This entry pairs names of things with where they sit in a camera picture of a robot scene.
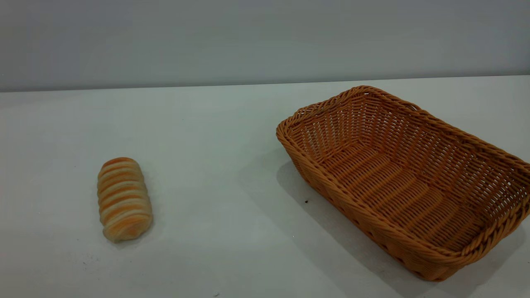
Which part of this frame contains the striped orange bread roll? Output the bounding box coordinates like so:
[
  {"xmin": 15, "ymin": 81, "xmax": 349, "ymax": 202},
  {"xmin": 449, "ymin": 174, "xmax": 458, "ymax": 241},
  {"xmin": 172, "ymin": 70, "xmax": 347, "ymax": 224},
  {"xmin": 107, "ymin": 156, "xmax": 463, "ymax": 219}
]
[{"xmin": 97, "ymin": 157, "xmax": 154, "ymax": 243}]

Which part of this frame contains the orange woven wicker basket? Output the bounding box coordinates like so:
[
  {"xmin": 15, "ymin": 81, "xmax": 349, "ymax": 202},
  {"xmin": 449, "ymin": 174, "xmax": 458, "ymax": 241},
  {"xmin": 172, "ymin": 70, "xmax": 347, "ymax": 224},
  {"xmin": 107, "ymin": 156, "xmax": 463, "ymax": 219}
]
[{"xmin": 276, "ymin": 85, "xmax": 530, "ymax": 282}]

